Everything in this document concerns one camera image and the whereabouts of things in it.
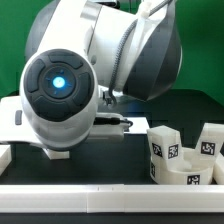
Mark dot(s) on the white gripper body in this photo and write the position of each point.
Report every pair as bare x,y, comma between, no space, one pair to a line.
16,126

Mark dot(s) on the white round stool seat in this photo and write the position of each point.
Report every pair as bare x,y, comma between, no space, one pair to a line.
184,174

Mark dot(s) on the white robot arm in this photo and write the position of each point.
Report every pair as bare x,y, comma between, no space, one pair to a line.
80,52

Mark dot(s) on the white left fence piece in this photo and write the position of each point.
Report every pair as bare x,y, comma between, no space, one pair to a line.
5,157

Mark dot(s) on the white front fence bar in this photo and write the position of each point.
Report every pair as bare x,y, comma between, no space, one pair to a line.
111,198

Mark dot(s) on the white marker base sheet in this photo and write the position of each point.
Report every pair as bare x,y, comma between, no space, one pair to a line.
139,126

